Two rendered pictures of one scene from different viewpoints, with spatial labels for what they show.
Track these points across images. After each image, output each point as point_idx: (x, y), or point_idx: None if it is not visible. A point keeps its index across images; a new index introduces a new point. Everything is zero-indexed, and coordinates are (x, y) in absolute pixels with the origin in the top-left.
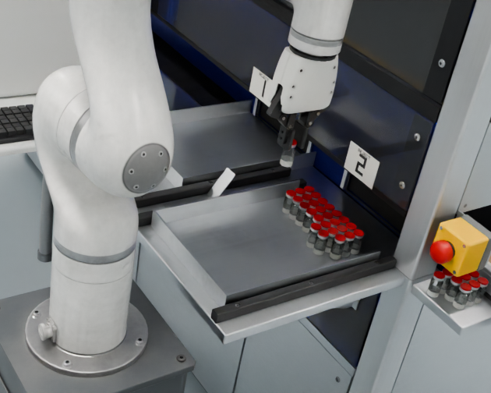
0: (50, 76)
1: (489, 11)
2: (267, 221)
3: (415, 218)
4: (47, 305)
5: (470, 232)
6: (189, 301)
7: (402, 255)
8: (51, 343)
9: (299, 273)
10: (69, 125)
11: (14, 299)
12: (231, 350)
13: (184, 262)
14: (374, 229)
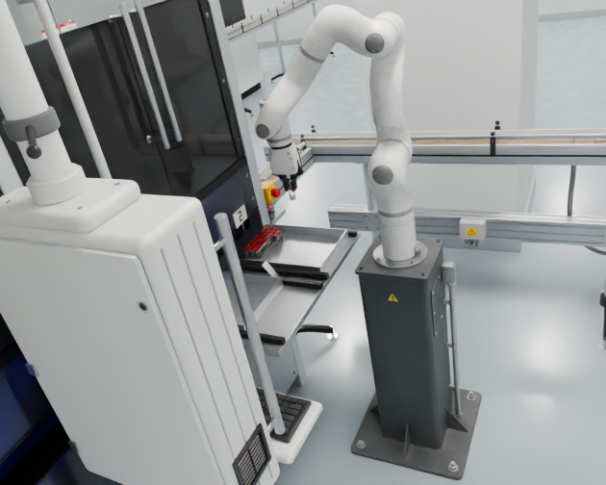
0: (393, 158)
1: (239, 104)
2: (273, 259)
3: (261, 201)
4: (403, 265)
5: (265, 183)
6: (350, 249)
7: (265, 219)
8: (418, 252)
9: (310, 227)
10: (407, 152)
11: (411, 275)
12: None
13: (335, 254)
14: (242, 242)
